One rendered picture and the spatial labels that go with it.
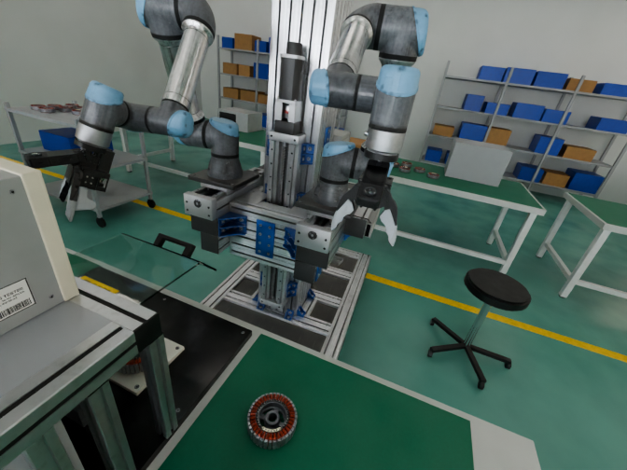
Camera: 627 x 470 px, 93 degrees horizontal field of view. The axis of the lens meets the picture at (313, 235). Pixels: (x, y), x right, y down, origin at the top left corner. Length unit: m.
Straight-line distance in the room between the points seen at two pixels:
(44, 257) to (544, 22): 7.13
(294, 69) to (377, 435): 1.17
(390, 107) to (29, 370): 0.65
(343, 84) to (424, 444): 0.83
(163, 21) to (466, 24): 6.24
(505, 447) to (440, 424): 0.15
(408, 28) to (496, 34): 6.04
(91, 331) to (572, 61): 7.21
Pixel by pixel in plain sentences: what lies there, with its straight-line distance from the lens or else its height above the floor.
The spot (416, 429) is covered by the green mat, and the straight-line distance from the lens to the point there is 0.90.
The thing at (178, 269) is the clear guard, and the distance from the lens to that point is 0.71.
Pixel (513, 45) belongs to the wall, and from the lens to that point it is 7.07.
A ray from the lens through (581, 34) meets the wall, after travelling 7.28.
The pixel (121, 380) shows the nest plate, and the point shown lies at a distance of 0.91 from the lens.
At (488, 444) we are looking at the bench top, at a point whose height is 0.75.
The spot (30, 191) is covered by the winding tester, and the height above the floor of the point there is 1.30.
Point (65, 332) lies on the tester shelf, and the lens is 0.55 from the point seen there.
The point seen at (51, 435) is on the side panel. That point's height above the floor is 1.06.
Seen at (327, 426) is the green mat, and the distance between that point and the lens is 0.83.
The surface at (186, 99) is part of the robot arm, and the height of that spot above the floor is 1.37.
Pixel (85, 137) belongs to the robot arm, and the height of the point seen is 1.26.
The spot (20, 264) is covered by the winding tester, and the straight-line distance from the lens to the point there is 0.55.
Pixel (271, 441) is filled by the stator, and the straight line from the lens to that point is 0.77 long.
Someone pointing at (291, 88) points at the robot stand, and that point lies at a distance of 1.25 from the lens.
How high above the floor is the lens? 1.47
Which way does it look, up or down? 28 degrees down
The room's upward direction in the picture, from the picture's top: 8 degrees clockwise
